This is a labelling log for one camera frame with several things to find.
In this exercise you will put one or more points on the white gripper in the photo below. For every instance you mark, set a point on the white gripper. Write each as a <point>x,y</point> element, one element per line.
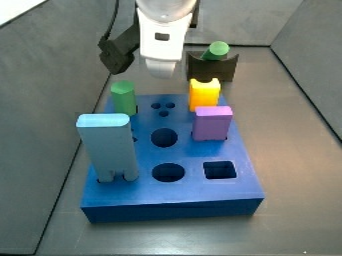
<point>161,43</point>

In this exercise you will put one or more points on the green hexagonal peg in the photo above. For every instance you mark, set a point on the green hexagonal peg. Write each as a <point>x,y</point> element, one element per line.
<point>123,97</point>

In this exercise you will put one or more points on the black curved cradle fixture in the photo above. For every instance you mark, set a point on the black curved cradle fixture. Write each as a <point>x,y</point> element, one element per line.
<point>203,70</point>

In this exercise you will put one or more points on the purple rectangular block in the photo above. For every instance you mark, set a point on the purple rectangular block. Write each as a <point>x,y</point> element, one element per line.
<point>211,123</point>

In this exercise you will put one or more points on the yellow notched block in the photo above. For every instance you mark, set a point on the yellow notched block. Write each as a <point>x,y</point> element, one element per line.
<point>203,93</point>

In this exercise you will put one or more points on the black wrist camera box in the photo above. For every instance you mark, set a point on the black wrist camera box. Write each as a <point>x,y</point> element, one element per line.
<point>116,54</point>

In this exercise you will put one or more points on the long green cylinder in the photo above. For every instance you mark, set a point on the long green cylinder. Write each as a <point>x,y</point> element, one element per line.
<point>216,51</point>

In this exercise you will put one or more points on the blue peg board block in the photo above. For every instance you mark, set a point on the blue peg board block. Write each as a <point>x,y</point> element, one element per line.
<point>188,178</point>

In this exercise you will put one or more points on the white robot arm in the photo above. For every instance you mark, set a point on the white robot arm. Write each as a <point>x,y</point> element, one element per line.
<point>163,21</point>

